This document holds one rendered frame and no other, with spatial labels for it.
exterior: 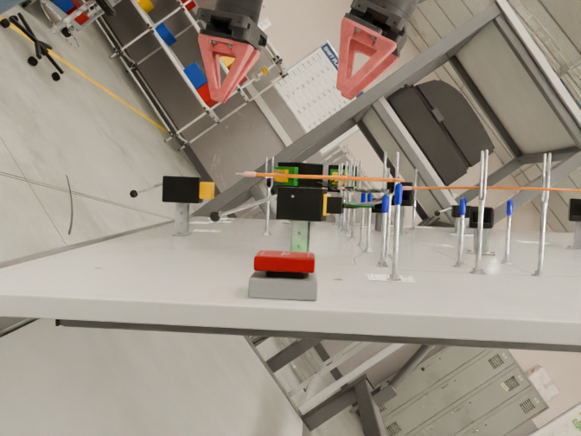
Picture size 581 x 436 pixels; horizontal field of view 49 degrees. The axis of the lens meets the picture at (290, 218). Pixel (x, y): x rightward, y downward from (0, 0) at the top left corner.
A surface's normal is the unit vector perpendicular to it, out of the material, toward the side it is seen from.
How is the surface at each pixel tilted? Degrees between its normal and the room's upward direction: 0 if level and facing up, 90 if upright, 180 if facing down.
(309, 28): 90
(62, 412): 0
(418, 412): 90
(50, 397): 0
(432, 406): 90
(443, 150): 90
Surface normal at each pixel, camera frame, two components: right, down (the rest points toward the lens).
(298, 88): -0.13, -0.08
